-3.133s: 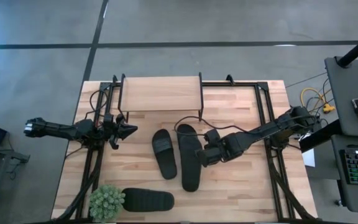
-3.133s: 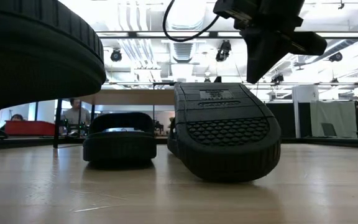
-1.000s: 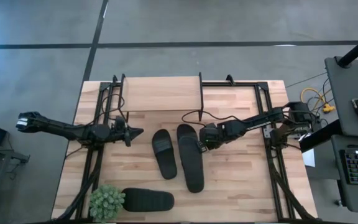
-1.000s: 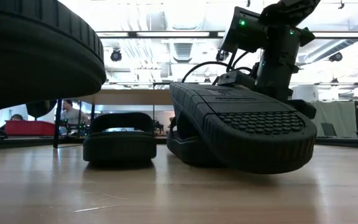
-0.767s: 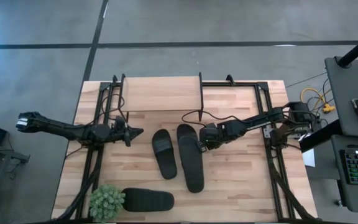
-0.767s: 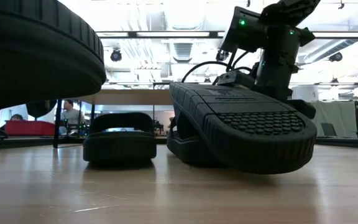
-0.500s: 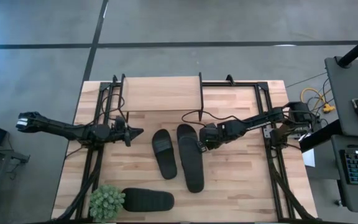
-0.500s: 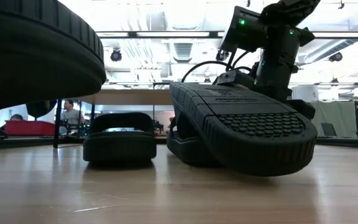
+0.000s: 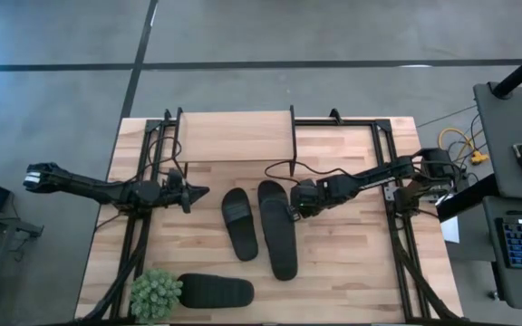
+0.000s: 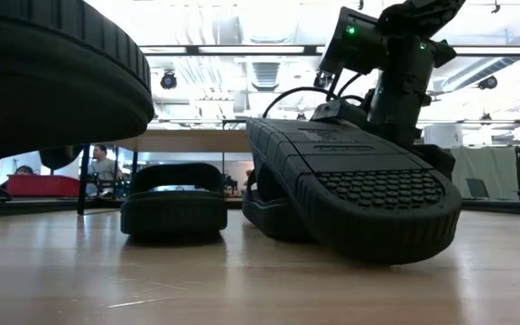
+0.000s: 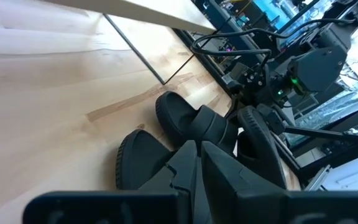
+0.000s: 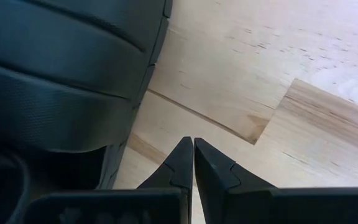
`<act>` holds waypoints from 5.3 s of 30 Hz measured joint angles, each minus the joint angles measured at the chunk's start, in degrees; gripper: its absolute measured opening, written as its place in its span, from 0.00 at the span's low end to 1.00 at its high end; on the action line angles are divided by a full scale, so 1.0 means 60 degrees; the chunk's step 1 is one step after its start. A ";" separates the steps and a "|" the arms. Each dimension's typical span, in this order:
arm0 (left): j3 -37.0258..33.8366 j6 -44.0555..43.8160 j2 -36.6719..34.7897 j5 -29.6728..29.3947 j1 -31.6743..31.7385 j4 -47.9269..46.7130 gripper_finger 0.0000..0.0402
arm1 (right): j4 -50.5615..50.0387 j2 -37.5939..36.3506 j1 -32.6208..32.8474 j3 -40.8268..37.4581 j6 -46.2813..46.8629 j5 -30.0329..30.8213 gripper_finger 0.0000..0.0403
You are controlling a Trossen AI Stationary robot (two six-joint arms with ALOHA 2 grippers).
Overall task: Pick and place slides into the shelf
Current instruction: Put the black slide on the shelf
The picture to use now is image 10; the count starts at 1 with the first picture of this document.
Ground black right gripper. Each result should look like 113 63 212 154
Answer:
367 88 458 179

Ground black rubber slide sandal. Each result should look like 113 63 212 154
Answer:
241 164 315 243
119 162 228 236
245 116 463 265
0 0 155 172

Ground wooden shelf black metal legs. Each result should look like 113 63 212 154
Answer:
77 128 255 216

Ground grey office chair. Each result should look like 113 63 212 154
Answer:
465 177 491 200

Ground grey curtain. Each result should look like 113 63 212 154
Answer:
449 144 520 200

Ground ceiling air vent grille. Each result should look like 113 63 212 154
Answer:
250 60 283 91

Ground long ceiling light bar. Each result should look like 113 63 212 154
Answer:
137 43 520 58

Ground red sofa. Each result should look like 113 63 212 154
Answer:
6 174 81 199

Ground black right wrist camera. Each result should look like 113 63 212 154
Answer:
310 97 369 125

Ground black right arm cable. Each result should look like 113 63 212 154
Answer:
262 71 366 119

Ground black aluminium table frame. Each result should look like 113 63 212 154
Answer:
0 196 520 219

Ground round ceiling air duct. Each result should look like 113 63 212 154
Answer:
235 0 302 44

